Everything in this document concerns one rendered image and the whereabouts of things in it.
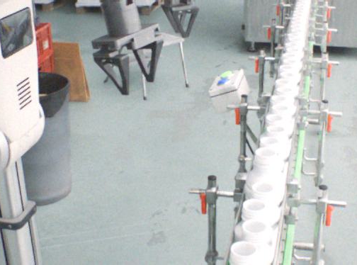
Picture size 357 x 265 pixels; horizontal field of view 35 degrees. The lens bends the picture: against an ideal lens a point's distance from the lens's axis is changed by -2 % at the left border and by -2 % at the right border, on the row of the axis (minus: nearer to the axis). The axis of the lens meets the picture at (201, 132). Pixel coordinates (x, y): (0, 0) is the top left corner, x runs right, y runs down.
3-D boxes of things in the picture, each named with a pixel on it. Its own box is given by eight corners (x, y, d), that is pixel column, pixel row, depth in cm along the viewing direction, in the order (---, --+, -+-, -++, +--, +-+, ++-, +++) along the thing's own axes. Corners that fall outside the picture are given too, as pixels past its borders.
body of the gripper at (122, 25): (161, 33, 97) (152, -10, 95) (119, 52, 90) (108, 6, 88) (134, 34, 101) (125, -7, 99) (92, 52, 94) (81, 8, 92)
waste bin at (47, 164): (61, 215, 304) (47, 102, 279) (-14, 206, 313) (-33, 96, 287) (92, 176, 345) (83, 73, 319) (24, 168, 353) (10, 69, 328)
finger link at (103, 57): (159, 85, 98) (147, 31, 95) (130, 100, 93) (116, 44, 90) (132, 83, 102) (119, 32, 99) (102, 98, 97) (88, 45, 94)
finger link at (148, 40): (173, 78, 100) (161, 25, 97) (145, 93, 96) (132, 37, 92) (145, 77, 105) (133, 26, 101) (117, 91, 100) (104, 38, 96)
